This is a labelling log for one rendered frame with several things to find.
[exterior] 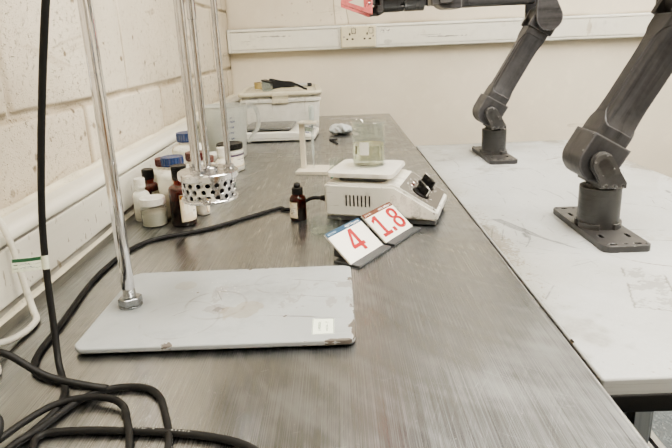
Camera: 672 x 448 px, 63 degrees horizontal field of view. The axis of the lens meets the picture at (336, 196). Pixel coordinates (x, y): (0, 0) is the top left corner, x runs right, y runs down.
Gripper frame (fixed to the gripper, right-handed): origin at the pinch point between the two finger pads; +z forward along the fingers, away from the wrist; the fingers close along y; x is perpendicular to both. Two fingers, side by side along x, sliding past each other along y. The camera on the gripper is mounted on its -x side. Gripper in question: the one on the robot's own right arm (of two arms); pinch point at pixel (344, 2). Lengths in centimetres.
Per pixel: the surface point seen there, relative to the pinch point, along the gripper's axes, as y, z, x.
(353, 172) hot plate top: 50, 1, 31
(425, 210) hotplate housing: 55, -11, 37
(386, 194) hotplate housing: 53, -5, 35
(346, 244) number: 68, 3, 38
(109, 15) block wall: 27, 48, 2
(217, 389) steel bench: 99, 15, 40
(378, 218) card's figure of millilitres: 59, -3, 37
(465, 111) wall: -100, -53, 41
